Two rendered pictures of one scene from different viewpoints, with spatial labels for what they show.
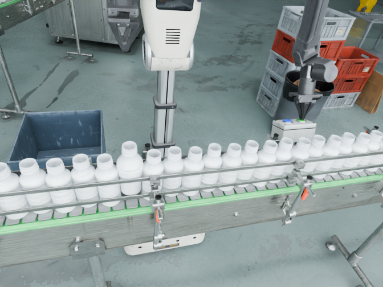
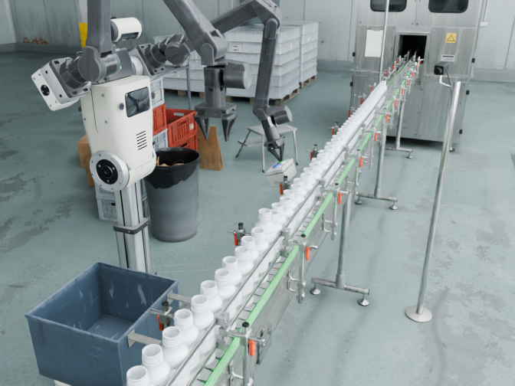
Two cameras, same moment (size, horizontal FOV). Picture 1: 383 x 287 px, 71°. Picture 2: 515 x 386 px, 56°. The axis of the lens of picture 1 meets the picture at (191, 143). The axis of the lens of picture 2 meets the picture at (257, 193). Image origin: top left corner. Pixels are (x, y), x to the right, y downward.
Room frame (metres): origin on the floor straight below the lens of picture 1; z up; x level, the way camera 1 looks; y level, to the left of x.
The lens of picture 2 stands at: (-0.30, 1.12, 1.79)
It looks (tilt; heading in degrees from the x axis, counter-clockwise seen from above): 23 degrees down; 311
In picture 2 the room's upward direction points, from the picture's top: straight up
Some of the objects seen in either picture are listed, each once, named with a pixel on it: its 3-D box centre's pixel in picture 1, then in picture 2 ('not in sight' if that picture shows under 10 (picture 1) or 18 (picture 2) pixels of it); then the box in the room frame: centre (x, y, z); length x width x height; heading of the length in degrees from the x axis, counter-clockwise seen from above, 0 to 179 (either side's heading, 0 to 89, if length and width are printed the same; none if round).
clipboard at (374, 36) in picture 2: not in sight; (375, 42); (2.51, -4.16, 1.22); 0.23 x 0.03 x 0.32; 20
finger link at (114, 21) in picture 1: (123, 29); (221, 124); (0.64, 0.19, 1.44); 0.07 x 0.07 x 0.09; 20
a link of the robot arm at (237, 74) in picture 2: not in sight; (227, 65); (0.62, 0.18, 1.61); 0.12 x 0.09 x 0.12; 21
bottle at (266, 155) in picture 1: (263, 163); (304, 194); (0.65, -0.24, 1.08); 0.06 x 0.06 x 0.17
